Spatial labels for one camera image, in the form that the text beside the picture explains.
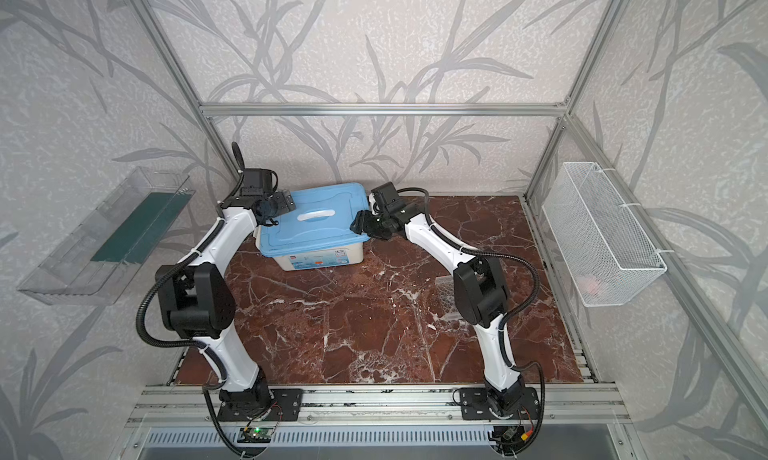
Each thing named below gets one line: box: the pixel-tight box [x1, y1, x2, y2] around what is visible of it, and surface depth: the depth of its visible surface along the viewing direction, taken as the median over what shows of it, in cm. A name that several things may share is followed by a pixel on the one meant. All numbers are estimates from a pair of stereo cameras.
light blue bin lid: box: [258, 182, 371, 258], surface depth 90 cm
